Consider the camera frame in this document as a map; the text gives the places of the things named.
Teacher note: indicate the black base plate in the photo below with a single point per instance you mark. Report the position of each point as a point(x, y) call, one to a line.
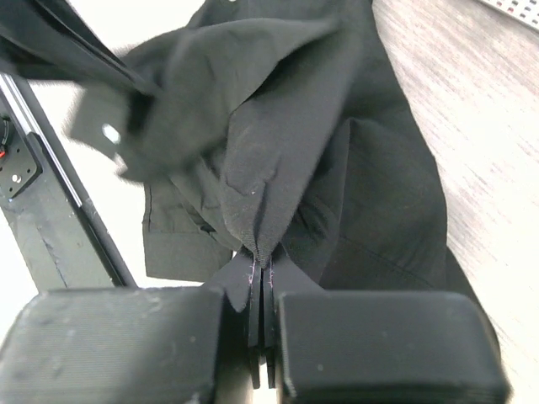
point(59, 232)

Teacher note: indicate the white plastic laundry basket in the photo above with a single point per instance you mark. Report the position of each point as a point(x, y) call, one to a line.
point(526, 12)

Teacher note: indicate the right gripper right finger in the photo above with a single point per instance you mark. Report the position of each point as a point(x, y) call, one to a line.
point(376, 346)

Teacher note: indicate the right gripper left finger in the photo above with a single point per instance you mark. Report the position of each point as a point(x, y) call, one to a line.
point(122, 345)

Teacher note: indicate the black long sleeve shirt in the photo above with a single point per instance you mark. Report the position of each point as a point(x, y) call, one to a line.
point(258, 125)

